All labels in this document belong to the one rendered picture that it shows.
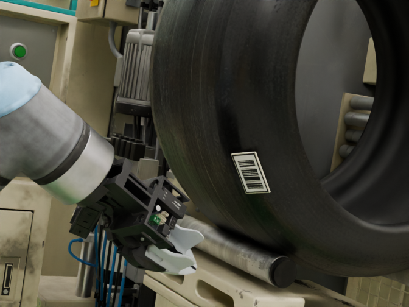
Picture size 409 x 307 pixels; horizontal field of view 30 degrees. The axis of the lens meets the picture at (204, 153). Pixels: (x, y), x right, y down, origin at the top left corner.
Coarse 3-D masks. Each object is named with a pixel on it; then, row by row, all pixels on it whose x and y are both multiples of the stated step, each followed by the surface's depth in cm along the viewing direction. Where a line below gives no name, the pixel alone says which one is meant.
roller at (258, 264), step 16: (192, 224) 129; (208, 224) 128; (208, 240) 123; (224, 240) 119; (240, 240) 117; (224, 256) 118; (240, 256) 114; (256, 256) 111; (272, 256) 109; (256, 272) 110; (272, 272) 107; (288, 272) 108
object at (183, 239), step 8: (176, 224) 98; (176, 232) 98; (184, 232) 98; (192, 232) 97; (168, 240) 99; (176, 240) 100; (184, 240) 99; (192, 240) 99; (200, 240) 98; (168, 248) 100; (176, 248) 100; (184, 248) 101; (192, 256) 102
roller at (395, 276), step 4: (396, 272) 125; (400, 272) 124; (404, 272) 123; (408, 272) 122; (384, 276) 128; (388, 276) 127; (392, 276) 126; (396, 276) 125; (400, 276) 124; (404, 276) 123; (408, 276) 122; (396, 280) 126; (400, 280) 124; (404, 280) 123; (408, 280) 122; (408, 284) 123
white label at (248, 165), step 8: (248, 152) 99; (240, 160) 100; (248, 160) 99; (256, 160) 99; (240, 168) 101; (248, 168) 100; (256, 168) 99; (240, 176) 102; (248, 176) 101; (256, 176) 100; (264, 176) 99; (248, 184) 101; (256, 184) 101; (264, 184) 100; (248, 192) 102; (256, 192) 101; (264, 192) 100
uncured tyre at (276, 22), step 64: (192, 0) 108; (256, 0) 98; (384, 0) 141; (192, 64) 104; (256, 64) 98; (384, 64) 144; (192, 128) 107; (256, 128) 99; (384, 128) 145; (192, 192) 118; (320, 192) 103; (384, 192) 142; (320, 256) 109; (384, 256) 111
